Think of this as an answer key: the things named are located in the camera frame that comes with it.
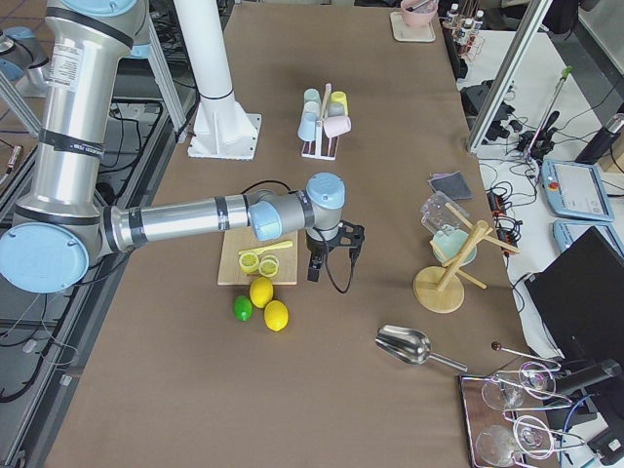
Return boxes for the pink plastic cup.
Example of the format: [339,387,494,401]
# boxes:
[323,115,352,138]

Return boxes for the blue plastic cup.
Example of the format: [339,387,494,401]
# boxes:
[297,112,318,142]

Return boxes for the green bowl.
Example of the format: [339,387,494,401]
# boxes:
[432,229,468,261]

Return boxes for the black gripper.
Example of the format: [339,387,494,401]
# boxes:
[306,219,365,258]

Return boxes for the grey plastic cup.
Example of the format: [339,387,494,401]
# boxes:
[328,101,347,117]

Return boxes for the clear glass on stand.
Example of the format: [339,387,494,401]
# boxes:
[420,191,470,235]

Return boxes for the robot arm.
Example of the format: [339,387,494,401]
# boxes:
[1,1,365,293]

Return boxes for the green lime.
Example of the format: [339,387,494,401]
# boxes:
[233,295,254,322]

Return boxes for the lemon slice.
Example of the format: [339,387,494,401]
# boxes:
[257,254,280,278]
[238,252,260,274]

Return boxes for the yellow plastic knife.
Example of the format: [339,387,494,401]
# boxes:
[238,240,293,255]

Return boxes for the wine glass rack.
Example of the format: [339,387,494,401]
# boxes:
[458,358,584,467]

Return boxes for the white plastic cup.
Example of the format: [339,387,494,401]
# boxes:
[302,100,321,119]

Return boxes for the grey folded cloth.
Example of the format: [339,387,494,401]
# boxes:
[428,172,473,201]

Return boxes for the white wire cup rack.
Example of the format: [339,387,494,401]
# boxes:
[299,83,343,161]

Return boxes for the black laptop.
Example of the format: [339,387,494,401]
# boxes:
[526,227,623,363]

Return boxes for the white rabbit tray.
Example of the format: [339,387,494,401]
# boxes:
[390,12,436,43]

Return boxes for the yellow plastic cup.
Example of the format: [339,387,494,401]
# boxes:
[330,91,349,116]

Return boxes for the metal ice scoop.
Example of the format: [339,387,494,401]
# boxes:
[375,325,468,372]

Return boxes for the teach pendant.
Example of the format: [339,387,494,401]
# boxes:
[541,159,615,222]
[552,219,623,254]

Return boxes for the pink bowl of ice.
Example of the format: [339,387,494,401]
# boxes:
[400,0,438,27]

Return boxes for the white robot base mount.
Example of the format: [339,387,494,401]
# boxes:
[175,0,261,161]

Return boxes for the bamboo cutting board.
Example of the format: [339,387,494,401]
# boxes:
[217,227,298,286]

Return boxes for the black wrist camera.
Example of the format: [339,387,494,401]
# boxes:
[307,251,325,282]

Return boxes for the whole lemon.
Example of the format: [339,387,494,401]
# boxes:
[250,277,274,309]
[263,300,290,332]

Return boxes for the green plastic cup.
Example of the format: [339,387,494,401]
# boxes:
[303,88,322,105]

